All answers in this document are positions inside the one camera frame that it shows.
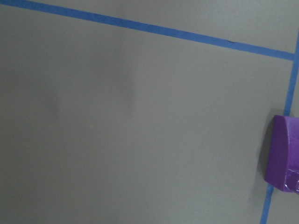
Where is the purple trapezoid block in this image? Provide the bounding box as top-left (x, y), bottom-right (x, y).
top-left (265, 115), bottom-right (299, 194)

